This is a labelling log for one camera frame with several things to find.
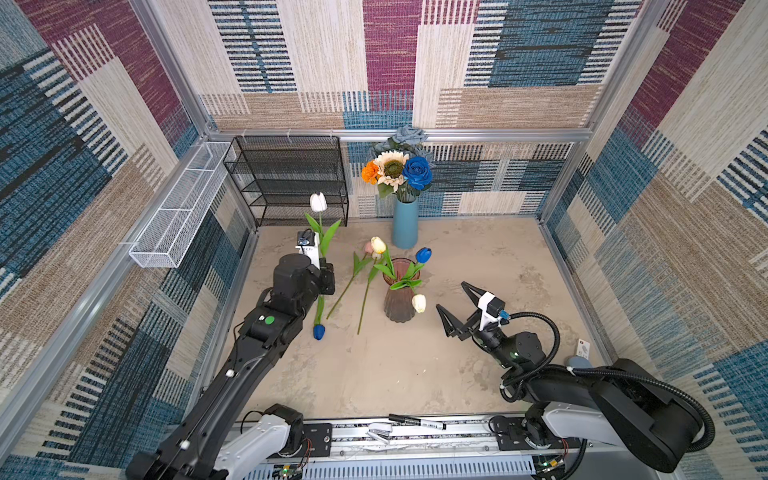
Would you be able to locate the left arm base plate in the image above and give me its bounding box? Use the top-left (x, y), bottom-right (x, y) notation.
top-left (282, 423), bottom-right (333, 459)

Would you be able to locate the pink tulip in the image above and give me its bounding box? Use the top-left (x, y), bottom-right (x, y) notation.
top-left (326, 241), bottom-right (375, 319)

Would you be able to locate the dark red glass vase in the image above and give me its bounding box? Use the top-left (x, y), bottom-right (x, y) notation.
top-left (382, 257), bottom-right (416, 323)

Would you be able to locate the deep blue rose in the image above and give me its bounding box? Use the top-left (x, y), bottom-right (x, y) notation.
top-left (399, 156), bottom-right (433, 203)

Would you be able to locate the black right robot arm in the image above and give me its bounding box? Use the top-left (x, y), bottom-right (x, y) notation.
top-left (436, 282), bottom-right (716, 473)

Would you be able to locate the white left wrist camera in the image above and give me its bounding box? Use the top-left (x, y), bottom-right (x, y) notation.
top-left (296, 228), bottom-right (320, 268)

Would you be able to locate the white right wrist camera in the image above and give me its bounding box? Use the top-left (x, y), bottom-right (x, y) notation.
top-left (477, 291), bottom-right (510, 331)

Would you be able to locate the dusty blue rose bouquet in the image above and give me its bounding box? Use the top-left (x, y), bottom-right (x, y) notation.
top-left (368, 126), bottom-right (434, 167)

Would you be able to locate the cream white tulip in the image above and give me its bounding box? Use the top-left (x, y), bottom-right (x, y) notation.
top-left (305, 192), bottom-right (343, 257)

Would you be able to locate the cream sunflower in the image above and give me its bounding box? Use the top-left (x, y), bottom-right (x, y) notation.
top-left (373, 150), bottom-right (410, 198)

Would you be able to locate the white wire mesh basket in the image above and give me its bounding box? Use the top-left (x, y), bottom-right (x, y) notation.
top-left (129, 142), bottom-right (229, 268)

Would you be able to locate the black marker pen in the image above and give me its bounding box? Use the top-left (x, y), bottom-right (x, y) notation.
top-left (388, 414), bottom-right (447, 430)

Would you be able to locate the light blue tulip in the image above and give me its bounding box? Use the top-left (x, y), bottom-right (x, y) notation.
top-left (357, 261), bottom-right (380, 334)

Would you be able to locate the blue grey round object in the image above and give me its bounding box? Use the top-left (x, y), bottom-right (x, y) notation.
top-left (566, 355), bottom-right (593, 369)

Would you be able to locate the small white tag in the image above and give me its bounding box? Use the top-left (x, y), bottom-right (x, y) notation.
top-left (576, 339), bottom-right (591, 360)

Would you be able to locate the yellow white tulip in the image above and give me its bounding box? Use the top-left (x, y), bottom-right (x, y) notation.
top-left (370, 237), bottom-right (396, 279)

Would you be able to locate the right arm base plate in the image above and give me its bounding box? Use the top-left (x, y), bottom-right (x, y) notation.
top-left (488, 415), bottom-right (581, 451)

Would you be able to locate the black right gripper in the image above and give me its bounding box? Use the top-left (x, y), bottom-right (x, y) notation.
top-left (436, 282), bottom-right (513, 369)

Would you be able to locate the black wire mesh shelf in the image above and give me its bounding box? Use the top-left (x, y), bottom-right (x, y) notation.
top-left (223, 136), bottom-right (350, 227)

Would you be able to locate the light blue ceramic vase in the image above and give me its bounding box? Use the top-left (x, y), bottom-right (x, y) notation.
top-left (392, 200), bottom-right (419, 250)

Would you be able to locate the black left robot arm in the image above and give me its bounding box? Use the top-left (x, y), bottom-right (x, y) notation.
top-left (126, 253), bottom-right (335, 479)

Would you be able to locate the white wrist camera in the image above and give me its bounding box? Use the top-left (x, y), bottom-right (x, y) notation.
top-left (477, 291), bottom-right (510, 331)
top-left (296, 228), bottom-right (320, 268)

